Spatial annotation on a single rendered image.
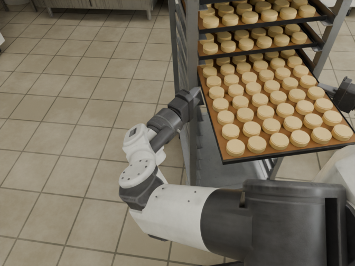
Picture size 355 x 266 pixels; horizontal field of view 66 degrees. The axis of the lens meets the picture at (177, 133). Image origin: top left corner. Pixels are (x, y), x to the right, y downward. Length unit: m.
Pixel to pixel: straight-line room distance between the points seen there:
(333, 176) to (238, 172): 1.30
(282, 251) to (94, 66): 2.66
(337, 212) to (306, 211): 0.06
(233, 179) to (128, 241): 0.71
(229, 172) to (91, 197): 0.88
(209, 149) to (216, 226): 1.44
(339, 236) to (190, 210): 0.18
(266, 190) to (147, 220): 0.22
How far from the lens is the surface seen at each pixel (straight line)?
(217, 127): 0.83
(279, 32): 1.07
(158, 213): 0.44
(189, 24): 0.83
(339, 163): 0.42
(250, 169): 1.73
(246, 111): 0.86
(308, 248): 0.33
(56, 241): 1.83
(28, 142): 2.36
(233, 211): 0.35
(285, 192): 0.32
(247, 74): 1.00
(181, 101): 0.83
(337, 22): 1.02
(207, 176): 1.67
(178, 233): 0.42
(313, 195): 0.33
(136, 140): 0.70
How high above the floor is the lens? 1.57
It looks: 50 degrees down
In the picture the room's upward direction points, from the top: 4 degrees counter-clockwise
